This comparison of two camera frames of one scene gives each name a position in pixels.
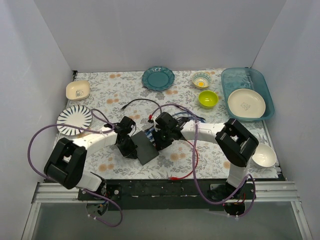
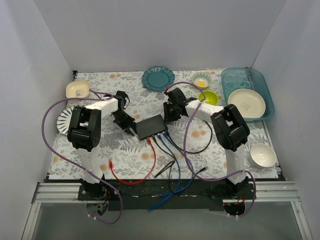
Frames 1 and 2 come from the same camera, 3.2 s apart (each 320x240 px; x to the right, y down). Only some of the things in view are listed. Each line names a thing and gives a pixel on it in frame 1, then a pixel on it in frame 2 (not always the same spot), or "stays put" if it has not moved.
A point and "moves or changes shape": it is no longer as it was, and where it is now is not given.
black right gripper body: [160, 141] -> [168, 114]
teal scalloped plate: [157, 78] stays put
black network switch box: [146, 150] moves or changes shape
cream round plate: [247, 103] stays put
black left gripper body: [129, 149] -> [125, 122]
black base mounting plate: [167, 194] stays put
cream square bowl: [77, 90] stays put
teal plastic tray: [235, 78] stays put
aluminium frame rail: [283, 192] stays put
